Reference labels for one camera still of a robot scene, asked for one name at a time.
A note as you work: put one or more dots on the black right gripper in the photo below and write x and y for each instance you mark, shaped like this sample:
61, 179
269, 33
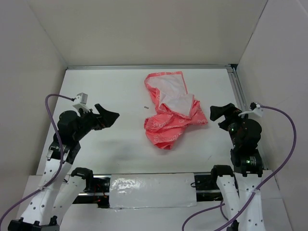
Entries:
229, 112

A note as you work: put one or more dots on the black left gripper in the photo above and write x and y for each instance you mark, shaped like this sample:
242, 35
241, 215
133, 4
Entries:
107, 118

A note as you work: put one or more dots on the pink hooded kids jacket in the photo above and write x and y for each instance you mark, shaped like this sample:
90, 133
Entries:
176, 109

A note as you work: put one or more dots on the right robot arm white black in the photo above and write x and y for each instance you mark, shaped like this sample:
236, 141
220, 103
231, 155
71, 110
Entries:
238, 183

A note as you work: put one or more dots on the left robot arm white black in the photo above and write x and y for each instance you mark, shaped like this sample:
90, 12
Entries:
54, 197

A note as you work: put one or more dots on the white taped cover panel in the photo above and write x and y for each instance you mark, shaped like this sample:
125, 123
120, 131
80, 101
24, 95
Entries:
152, 190

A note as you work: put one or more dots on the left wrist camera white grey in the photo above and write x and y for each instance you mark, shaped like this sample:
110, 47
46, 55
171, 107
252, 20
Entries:
80, 102

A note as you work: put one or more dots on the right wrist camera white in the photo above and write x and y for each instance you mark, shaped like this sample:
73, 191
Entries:
255, 109

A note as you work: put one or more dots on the aluminium frame rail right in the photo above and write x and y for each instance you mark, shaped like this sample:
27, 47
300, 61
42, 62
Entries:
239, 92

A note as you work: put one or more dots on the aluminium frame rail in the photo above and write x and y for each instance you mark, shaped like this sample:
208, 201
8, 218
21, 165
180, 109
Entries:
170, 66
239, 92

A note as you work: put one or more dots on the aluminium frame rail back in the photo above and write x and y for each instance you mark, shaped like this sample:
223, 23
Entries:
170, 66

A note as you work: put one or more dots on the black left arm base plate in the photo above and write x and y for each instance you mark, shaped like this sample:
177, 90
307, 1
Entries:
97, 193

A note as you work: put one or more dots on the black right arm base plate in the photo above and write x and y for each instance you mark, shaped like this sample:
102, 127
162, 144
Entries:
204, 190

